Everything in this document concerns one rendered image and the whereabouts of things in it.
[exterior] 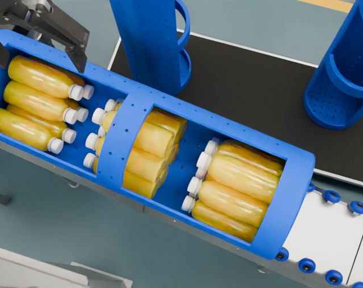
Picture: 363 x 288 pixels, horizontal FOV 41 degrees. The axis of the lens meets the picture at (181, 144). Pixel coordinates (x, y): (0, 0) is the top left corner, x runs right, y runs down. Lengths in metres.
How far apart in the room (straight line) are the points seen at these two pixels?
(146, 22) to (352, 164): 1.17
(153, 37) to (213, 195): 0.77
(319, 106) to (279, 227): 1.31
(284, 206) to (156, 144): 0.33
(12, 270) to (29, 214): 1.16
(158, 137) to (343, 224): 0.59
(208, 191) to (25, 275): 0.49
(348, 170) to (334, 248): 0.93
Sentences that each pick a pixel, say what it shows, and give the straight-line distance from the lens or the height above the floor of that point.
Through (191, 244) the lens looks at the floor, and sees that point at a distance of 2.29.
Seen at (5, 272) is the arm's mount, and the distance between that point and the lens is 1.30.
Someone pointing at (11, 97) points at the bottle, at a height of 1.09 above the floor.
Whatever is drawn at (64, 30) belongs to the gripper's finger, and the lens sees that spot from 0.70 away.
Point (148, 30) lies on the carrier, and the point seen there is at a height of 0.80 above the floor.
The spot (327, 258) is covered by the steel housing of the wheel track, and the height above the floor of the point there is 0.93.
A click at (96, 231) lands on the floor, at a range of 2.35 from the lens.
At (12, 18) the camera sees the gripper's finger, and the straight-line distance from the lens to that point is 0.70.
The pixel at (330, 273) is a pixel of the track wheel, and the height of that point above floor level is 0.98.
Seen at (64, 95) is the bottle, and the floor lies 1.11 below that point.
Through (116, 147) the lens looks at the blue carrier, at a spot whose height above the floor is 1.22.
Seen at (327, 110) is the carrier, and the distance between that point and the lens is 2.34.
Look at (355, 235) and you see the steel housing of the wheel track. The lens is 1.44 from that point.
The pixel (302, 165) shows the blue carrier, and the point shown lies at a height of 1.21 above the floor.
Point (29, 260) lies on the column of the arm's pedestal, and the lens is 1.36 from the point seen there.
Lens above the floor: 2.29
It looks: 74 degrees down
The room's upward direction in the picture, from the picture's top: 6 degrees counter-clockwise
